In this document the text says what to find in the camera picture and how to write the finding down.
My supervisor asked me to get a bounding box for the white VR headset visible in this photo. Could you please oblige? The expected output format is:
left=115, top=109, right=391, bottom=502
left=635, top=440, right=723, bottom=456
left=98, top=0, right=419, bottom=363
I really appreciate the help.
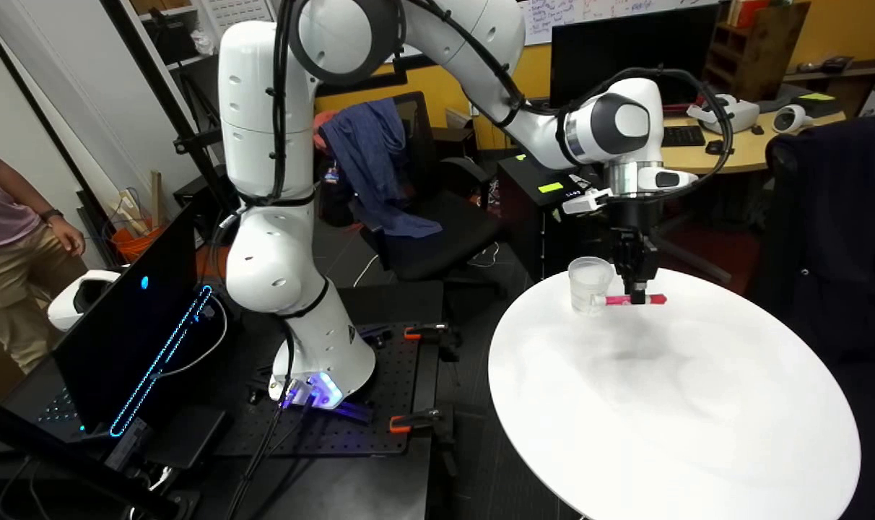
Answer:
left=43, top=269, right=127, bottom=336
left=692, top=92, right=767, bottom=137

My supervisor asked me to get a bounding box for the black computer case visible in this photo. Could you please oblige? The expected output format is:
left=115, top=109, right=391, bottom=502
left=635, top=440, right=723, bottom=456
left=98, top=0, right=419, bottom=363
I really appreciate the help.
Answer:
left=498, top=154, right=612, bottom=282

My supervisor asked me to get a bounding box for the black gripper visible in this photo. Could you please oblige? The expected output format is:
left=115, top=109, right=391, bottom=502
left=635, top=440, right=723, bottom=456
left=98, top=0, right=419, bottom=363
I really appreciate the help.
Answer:
left=608, top=191, right=666, bottom=306

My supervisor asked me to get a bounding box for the person forearm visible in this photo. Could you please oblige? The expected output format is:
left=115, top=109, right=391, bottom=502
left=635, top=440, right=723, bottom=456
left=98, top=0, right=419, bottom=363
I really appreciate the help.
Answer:
left=0, top=132, right=63, bottom=229

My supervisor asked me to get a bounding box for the metal shelf rack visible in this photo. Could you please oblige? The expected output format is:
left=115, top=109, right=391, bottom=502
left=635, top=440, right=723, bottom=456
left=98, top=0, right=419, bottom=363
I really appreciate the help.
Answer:
left=98, top=0, right=296, bottom=197

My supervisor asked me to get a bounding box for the red marker with white cap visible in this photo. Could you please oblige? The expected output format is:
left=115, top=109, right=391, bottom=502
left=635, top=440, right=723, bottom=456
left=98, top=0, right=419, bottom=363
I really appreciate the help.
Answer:
left=605, top=293, right=670, bottom=308

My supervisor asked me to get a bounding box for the black clamp with orange handle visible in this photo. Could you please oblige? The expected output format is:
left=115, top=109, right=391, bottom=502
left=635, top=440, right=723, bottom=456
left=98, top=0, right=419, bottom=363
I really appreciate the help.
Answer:
left=401, top=320, right=462, bottom=363
left=388, top=408, right=462, bottom=479

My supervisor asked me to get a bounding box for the black office chair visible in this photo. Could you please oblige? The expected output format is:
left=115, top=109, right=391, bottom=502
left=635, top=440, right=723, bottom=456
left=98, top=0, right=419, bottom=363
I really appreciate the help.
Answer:
left=358, top=89, right=518, bottom=287

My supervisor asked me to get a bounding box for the round wooden desk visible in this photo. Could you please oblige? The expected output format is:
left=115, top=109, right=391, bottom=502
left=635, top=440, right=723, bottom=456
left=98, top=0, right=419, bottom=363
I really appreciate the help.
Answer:
left=663, top=109, right=849, bottom=178

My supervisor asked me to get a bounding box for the clear plastic measuring cup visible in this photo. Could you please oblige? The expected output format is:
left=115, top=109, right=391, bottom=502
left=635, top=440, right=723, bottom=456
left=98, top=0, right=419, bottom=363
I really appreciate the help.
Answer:
left=567, top=255, right=619, bottom=316

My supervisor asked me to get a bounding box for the blue cloth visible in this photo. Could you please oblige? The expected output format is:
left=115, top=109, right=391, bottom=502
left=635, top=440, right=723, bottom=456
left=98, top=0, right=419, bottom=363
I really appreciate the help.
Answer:
left=319, top=98, right=447, bottom=243

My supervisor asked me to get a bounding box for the whiteboard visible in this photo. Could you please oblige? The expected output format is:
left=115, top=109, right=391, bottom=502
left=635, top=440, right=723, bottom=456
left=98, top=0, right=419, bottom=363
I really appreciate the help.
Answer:
left=521, top=0, right=719, bottom=47

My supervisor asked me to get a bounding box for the black fabric chair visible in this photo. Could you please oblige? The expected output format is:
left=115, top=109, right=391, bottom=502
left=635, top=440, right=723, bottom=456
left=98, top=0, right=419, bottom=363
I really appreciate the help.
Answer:
left=751, top=112, right=875, bottom=520

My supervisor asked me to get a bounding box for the person hand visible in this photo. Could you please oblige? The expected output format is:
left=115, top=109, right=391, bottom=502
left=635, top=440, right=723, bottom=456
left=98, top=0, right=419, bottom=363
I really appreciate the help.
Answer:
left=48, top=213, right=89, bottom=256

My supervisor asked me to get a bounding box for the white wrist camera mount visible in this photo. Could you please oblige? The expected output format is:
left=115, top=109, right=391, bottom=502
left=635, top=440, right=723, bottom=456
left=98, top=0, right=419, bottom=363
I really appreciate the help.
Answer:
left=560, top=186, right=615, bottom=219

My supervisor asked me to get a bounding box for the black perforated breadboard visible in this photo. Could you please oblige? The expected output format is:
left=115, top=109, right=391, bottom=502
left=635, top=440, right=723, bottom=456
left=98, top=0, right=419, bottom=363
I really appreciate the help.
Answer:
left=214, top=316, right=439, bottom=459

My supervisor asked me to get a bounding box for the black laptop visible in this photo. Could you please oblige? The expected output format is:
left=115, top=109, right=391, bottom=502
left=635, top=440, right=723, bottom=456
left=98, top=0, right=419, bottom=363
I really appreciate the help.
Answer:
left=7, top=200, right=231, bottom=450

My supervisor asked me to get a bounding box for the white VR controller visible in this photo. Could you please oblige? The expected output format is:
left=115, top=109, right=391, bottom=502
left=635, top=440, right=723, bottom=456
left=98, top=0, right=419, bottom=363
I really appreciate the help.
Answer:
left=771, top=102, right=819, bottom=139

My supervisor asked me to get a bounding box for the black power brick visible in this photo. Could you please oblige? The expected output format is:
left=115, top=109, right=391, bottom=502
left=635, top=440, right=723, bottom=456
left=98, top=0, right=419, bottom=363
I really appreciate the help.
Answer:
left=144, top=401, right=229, bottom=470

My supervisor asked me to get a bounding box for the black metal stand bar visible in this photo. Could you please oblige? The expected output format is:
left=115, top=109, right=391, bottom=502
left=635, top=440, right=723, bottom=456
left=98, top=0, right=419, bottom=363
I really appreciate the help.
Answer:
left=0, top=386, right=186, bottom=520

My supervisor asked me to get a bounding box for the wooden shelf unit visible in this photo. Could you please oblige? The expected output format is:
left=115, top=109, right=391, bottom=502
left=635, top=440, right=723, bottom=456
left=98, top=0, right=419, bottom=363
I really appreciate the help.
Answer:
left=705, top=0, right=811, bottom=105

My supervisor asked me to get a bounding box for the black keyboard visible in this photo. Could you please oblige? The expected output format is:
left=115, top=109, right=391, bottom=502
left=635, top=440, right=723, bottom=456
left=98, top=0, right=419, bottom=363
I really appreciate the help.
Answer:
left=663, top=125, right=707, bottom=150

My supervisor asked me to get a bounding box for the black computer monitor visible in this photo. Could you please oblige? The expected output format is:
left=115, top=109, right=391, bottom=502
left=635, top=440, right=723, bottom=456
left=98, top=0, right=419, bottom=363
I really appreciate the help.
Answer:
left=549, top=4, right=723, bottom=109

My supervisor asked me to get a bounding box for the person in pink shirt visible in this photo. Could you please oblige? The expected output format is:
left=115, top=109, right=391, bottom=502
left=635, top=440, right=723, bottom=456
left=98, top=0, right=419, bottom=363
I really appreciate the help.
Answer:
left=0, top=161, right=63, bottom=379

